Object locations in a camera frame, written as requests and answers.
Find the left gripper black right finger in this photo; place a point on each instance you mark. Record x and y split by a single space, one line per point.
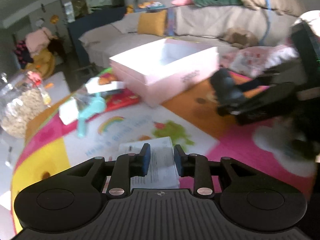
197 167

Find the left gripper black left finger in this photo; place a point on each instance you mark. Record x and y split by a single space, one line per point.
126 167

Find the white product box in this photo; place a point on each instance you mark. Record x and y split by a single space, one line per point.
162 173

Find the black cylindrical cup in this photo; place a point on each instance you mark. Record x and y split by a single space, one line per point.
226 90

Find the small red box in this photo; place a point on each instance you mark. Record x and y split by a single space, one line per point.
123 99

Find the teal handheld fan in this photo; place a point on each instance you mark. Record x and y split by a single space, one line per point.
88 106

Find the small white cube box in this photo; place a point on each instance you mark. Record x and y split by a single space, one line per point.
68 111

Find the white long charger box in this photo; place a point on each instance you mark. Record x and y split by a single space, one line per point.
98 85

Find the brown dog figurine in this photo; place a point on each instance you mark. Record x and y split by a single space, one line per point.
107 79

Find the pink floral blanket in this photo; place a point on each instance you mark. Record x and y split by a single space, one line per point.
253 61

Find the colourful cartoon play mat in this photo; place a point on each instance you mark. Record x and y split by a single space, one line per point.
60 184

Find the brown teddy bear plush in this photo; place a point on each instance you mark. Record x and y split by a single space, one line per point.
240 38

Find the beige covered sofa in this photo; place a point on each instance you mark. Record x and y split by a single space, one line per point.
205 25

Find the pink open gift box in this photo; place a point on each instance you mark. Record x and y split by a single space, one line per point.
159 70

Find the glass jar of peanuts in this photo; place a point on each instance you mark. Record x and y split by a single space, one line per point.
21 102

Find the yellow beanbag chair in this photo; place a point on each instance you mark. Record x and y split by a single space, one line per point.
44 64

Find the pink plush toy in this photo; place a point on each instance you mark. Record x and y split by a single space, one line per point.
179 3

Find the yellow cushion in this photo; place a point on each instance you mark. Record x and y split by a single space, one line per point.
152 23

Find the pink clothes pile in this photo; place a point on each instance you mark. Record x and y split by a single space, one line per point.
38 40

